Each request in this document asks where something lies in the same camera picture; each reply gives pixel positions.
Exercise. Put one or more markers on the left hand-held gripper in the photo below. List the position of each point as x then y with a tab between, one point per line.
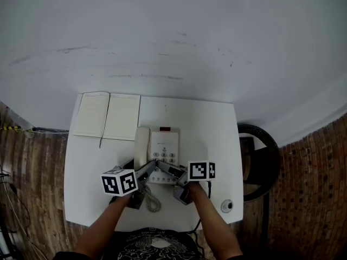
119	182

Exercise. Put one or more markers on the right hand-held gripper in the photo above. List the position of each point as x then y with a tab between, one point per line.
199	171

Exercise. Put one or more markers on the white telephone handset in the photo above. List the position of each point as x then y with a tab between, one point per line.
141	145

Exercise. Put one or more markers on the white telephone base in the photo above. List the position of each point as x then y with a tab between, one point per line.
164	142

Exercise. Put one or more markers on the person's right forearm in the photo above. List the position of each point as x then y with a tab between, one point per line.
211	218

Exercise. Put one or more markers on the person's left forearm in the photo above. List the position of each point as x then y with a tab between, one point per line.
105	223

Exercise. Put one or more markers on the white table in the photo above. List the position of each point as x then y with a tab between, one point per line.
206	134

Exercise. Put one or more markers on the open blank notebook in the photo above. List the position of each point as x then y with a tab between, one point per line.
92	115

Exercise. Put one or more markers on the small round silver object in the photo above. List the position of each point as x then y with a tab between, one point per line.
227	206

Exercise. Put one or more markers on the black printed shirt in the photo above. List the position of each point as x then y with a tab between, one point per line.
157	245

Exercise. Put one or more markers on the black round stool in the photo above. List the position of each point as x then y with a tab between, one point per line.
264	156

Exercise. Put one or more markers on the yellow black striped tape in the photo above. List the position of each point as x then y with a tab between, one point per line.
11	128

